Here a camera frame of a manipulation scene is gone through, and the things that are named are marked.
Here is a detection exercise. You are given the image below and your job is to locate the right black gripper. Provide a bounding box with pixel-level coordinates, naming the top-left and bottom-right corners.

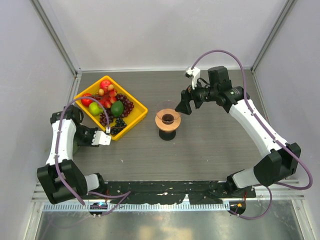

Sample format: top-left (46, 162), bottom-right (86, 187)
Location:
top-left (175, 76), bottom-right (218, 115)

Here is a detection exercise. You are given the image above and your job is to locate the clear pink cone dripper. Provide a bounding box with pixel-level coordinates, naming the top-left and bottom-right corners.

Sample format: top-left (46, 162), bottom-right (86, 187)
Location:
top-left (155, 100), bottom-right (181, 125)

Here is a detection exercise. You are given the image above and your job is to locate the round wooden ring holder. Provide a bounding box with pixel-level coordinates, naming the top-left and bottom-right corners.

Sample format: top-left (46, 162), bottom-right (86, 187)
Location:
top-left (155, 108), bottom-right (181, 133)

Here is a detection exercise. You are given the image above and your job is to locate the dark red glass carafe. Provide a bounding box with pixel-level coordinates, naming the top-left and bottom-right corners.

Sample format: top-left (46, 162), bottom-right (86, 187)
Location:
top-left (158, 129), bottom-right (176, 141)

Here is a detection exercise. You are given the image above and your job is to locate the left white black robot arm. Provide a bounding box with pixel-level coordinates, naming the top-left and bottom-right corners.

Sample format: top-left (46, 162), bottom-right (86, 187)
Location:
top-left (36, 105), bottom-right (111, 205)

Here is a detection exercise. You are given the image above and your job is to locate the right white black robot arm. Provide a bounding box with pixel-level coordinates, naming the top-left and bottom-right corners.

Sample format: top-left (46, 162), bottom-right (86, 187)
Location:
top-left (175, 66), bottom-right (301, 197)

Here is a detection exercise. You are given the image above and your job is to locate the green melon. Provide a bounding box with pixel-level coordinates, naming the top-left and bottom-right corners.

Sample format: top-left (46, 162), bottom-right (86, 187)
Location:
top-left (72, 140), bottom-right (80, 155)

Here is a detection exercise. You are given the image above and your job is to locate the dark red grape bunch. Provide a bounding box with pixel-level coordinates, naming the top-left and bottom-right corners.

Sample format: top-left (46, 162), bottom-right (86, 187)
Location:
top-left (99, 109), bottom-right (115, 127)

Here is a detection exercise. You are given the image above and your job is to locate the green apple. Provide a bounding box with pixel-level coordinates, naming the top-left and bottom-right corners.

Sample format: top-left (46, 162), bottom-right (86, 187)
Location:
top-left (88, 101), bottom-right (104, 117)

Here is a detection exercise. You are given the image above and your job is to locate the red apple left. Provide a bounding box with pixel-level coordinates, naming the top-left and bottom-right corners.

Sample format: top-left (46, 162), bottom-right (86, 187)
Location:
top-left (80, 93), bottom-right (95, 108)

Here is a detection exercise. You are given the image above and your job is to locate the red apple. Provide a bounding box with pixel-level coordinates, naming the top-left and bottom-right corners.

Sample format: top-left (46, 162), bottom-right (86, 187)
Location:
top-left (99, 79), bottom-right (112, 91)
top-left (80, 93), bottom-right (95, 108)

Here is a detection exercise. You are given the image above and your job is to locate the dark black grape bunch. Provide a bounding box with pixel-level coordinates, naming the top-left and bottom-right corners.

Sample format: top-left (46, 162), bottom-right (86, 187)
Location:
top-left (110, 117), bottom-right (127, 136)

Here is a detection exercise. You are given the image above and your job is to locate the red cherry bunch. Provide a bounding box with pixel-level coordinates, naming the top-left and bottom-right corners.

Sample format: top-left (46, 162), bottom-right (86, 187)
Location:
top-left (97, 84), bottom-right (118, 109)

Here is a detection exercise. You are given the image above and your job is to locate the purple grape bunch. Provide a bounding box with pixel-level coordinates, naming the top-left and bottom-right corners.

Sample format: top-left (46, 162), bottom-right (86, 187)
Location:
top-left (116, 93), bottom-right (135, 118)

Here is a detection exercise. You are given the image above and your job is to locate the red apple top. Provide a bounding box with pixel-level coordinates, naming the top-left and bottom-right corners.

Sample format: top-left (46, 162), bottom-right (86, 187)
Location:
top-left (99, 79), bottom-right (112, 91)

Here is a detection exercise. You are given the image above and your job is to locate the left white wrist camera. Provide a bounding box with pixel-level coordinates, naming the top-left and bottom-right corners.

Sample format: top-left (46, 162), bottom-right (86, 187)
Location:
top-left (91, 128), bottom-right (112, 146)

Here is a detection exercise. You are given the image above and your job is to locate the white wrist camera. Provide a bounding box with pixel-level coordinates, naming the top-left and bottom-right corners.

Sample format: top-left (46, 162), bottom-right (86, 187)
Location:
top-left (184, 67), bottom-right (201, 90)
top-left (91, 128), bottom-right (112, 146)

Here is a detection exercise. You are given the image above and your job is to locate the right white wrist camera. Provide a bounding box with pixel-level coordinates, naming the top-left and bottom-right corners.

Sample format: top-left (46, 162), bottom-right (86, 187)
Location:
top-left (184, 67), bottom-right (201, 90)

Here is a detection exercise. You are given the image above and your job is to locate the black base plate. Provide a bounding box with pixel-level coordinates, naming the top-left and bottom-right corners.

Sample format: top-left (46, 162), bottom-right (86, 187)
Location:
top-left (77, 180), bottom-right (257, 205)

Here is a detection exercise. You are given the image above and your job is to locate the aluminium front rail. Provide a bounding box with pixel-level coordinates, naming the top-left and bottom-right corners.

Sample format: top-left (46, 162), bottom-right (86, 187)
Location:
top-left (31, 183), bottom-right (304, 214)

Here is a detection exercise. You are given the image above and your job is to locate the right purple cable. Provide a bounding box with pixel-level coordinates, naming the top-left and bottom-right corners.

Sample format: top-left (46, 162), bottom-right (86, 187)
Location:
top-left (191, 49), bottom-right (314, 221)

